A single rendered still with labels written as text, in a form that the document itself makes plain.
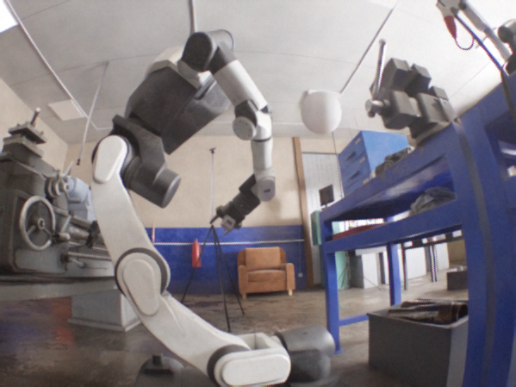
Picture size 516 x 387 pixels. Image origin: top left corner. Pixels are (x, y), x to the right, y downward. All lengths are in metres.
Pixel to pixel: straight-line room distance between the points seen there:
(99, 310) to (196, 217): 3.32
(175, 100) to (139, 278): 0.51
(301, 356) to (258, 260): 3.89
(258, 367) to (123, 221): 0.52
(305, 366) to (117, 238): 0.63
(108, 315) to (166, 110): 1.87
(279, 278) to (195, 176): 2.72
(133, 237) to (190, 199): 4.55
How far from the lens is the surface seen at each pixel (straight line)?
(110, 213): 0.70
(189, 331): 0.69
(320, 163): 5.85
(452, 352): 0.98
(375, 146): 1.45
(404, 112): 0.70
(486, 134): 0.65
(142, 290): 0.63
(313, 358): 0.79
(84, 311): 2.42
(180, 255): 5.07
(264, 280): 4.23
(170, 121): 0.77
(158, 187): 0.70
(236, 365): 0.68
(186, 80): 0.81
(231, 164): 5.41
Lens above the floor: 0.57
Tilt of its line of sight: 16 degrees up
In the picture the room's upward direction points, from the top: 3 degrees counter-clockwise
